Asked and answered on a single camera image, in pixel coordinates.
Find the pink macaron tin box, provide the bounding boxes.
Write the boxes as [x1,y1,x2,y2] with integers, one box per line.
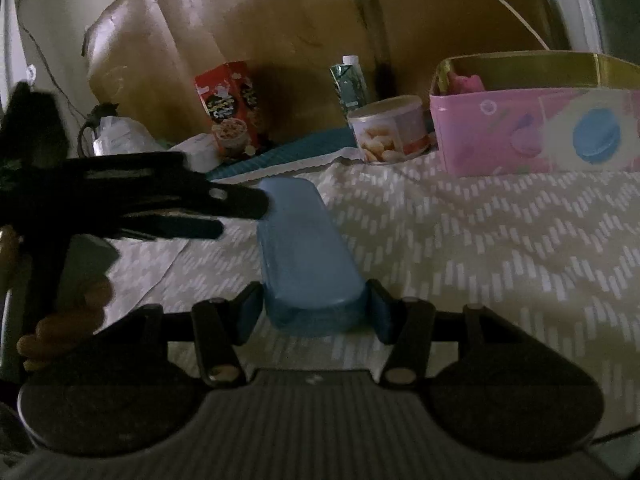
[428,51,639,177]

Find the frosted floral window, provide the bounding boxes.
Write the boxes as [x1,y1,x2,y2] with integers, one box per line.
[551,0,640,64]

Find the pink soft toy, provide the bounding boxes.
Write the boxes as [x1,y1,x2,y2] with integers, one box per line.
[446,70,486,96]

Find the white plastic bag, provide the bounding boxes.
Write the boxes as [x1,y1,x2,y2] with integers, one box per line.
[170,133,221,174]

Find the white power cable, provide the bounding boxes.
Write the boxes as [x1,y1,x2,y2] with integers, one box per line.
[462,0,552,52]

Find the brown mesh chair back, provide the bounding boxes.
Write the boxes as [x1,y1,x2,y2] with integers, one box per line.
[361,0,570,102]

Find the chevron patterned tablecloth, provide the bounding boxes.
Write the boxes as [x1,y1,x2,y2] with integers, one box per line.
[103,148,639,437]

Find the green drink carton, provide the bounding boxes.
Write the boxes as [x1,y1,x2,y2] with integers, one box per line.
[330,55,370,117]

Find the blue plastic case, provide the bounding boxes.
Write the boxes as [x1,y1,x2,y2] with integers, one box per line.
[257,177,366,338]

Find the red cereal box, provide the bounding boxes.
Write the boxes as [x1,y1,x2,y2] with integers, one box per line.
[194,61,264,158]

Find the round cookie tin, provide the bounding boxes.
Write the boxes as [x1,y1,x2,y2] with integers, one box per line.
[347,96,431,165]

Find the person's left hand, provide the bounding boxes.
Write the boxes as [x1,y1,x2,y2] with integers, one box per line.
[0,226,114,373]

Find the brown cardboard sheet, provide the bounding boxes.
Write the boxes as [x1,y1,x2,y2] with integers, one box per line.
[85,0,375,143]

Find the thermos in plastic bag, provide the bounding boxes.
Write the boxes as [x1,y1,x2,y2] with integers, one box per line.
[77,103,164,158]

